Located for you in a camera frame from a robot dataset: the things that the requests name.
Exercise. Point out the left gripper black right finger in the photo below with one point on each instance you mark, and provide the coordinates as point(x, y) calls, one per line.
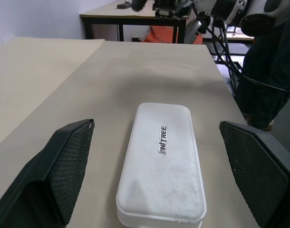
point(261, 171)

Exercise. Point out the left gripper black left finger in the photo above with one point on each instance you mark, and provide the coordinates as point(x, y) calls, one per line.
point(40, 180)

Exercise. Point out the white plastic pencil case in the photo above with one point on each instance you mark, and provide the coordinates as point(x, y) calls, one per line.
point(159, 185)

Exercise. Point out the person in dark clothes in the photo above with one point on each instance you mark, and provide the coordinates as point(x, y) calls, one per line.
point(266, 71)

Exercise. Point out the orange cloth bundle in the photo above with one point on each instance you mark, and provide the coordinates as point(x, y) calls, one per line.
point(161, 35)

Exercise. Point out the black framed beige table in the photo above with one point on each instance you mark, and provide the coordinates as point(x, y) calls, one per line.
point(116, 13)

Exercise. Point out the black machine on table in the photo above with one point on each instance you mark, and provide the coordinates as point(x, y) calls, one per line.
point(170, 9)

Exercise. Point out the small black box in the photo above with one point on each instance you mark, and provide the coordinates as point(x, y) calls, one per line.
point(123, 5)

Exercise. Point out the black angular device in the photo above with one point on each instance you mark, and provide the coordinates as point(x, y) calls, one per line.
point(138, 5)

